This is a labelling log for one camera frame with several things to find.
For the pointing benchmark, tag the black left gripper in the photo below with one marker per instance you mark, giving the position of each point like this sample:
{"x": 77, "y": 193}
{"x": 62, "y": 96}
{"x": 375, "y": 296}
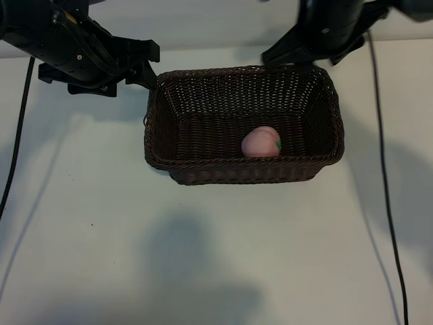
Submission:
{"x": 74, "y": 47}

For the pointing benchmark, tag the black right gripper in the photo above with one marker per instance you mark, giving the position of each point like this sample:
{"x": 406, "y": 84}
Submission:
{"x": 331, "y": 27}

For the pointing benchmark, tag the dark brown wicker basket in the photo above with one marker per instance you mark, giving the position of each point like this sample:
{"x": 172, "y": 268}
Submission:
{"x": 220, "y": 101}

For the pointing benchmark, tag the pink peach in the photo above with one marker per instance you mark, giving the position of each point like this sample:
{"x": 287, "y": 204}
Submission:
{"x": 258, "y": 142}

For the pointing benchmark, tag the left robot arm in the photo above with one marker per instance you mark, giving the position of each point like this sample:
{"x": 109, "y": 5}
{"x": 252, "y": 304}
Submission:
{"x": 13, "y": 20}

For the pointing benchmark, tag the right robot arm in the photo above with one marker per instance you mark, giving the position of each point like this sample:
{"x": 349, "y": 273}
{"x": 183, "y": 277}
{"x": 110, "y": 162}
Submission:
{"x": 412, "y": 8}

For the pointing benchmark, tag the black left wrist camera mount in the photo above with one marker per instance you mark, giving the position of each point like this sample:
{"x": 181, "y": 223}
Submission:
{"x": 88, "y": 89}

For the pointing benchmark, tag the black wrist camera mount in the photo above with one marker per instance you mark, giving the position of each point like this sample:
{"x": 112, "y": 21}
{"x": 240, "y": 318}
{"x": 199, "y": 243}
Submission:
{"x": 88, "y": 89}
{"x": 348, "y": 50}

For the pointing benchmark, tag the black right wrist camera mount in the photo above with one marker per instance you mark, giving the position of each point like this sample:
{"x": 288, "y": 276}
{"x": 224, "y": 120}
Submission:
{"x": 348, "y": 50}

